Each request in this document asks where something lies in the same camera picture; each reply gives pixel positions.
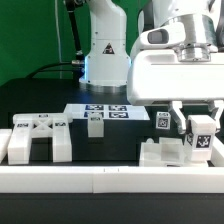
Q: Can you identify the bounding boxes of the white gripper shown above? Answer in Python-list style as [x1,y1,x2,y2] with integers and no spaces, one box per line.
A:
[127,50,224,134]

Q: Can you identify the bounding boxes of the white chair seat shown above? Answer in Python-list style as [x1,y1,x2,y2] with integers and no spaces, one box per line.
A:
[139,137,185,167]

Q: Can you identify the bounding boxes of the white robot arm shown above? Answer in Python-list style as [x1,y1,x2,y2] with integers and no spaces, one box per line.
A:
[81,0,224,133]

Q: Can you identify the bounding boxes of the white tagged cube nut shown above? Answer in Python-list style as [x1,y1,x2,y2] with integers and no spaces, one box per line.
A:
[156,112,171,130]

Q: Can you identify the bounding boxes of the white right fence bar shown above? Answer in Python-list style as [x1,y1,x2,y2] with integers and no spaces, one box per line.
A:
[211,137,224,167]

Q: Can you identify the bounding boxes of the white fence bar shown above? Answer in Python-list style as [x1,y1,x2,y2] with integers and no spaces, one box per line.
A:
[211,137,224,167]
[0,166,224,193]
[0,129,12,163]

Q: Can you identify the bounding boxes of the white sheet with tags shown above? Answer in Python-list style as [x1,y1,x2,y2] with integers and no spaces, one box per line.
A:
[64,104,149,120]

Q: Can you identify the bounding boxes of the white left fence bar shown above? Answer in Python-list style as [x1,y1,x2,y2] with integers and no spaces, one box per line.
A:
[0,129,12,163]

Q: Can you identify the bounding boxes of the white front fence bar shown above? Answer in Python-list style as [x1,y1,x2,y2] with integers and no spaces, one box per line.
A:
[0,166,224,193]

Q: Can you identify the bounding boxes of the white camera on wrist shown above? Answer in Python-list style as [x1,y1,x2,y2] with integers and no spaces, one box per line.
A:
[130,22,186,59]

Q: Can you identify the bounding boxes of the black cable at base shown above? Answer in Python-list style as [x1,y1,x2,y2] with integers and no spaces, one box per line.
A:
[25,59,86,80]

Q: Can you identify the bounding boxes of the black hose behind robot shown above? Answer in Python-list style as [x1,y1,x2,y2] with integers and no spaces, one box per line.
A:
[63,0,84,62]

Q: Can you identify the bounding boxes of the white chair back frame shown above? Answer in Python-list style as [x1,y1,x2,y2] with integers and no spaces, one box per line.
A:
[8,113,73,165]

